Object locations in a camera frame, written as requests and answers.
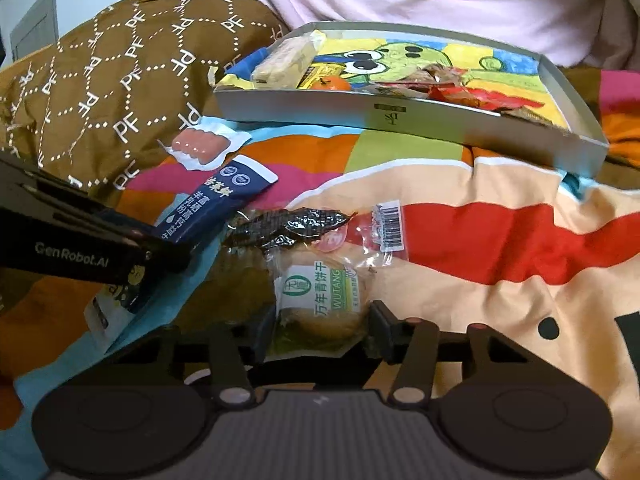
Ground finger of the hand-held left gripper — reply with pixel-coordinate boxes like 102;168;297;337
0;152;192;274

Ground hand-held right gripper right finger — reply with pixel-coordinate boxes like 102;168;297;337
369;300;532;408

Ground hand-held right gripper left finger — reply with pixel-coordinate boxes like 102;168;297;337
115;315;278;408

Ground green label biscuit packet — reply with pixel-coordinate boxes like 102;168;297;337
264;249;375;362

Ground dark blue stick packet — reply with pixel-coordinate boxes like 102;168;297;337
152;155;279;256

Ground cartoon printed box tray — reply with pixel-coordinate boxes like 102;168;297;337
212;21;610;179

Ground olive green snack packet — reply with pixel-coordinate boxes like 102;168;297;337
175;247;277;333

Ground yellow and dark packet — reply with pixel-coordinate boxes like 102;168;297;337
83;264;152;343

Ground clear barcode snack packet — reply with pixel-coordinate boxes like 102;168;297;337
318;199;409;267

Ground black wrinkled snack packet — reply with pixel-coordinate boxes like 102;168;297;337
222;206;359;252

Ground pink sausage packet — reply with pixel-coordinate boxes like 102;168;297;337
159;116;251;171

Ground brown patterned pillow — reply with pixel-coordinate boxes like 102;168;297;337
0;0;287;197

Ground cream biscuit packet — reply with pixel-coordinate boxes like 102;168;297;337
251;29;322;87

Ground red snack packet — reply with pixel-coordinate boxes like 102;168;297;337
426;85;507;112

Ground small orange mandarin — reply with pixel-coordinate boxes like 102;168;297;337
312;74;354;92

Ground brown clear snack packet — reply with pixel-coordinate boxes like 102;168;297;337
409;62;458;87

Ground grey wall panel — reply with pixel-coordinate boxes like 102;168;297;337
9;0;59;62

